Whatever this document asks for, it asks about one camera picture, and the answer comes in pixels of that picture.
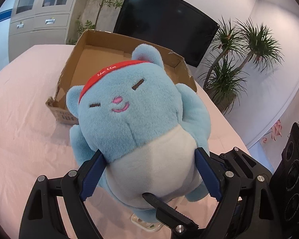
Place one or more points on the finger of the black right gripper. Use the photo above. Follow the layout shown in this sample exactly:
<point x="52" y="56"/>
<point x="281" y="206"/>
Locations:
<point x="180" y="225"/>

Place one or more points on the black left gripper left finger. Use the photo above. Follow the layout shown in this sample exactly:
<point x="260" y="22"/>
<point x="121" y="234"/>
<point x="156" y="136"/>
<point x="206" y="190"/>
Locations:
<point x="42" y="217"/>

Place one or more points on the blue plush bear toy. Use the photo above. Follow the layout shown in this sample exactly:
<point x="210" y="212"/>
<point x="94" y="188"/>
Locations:
<point x="147" y="128"/>

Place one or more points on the grey metal filing cabinet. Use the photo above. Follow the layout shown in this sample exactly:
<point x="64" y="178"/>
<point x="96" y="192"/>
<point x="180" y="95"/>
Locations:
<point x="36" y="22"/>

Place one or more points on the brown cardboard box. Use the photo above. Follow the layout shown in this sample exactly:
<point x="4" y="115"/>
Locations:
<point x="97" y="49"/>

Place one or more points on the spiky palm potted plant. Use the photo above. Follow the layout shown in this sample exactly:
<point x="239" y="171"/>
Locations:
<point x="236" y="44"/>

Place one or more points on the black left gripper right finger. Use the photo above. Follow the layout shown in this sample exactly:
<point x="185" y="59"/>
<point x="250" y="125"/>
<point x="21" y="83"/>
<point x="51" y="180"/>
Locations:
<point x="240" y="184"/>

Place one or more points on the clear phone case beige rim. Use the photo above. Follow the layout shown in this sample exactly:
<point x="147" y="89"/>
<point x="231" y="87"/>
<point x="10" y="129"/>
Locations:
<point x="148" y="227"/>

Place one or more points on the black flat screen television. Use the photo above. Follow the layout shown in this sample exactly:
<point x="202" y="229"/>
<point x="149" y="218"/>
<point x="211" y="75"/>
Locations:
<point x="173" y="24"/>

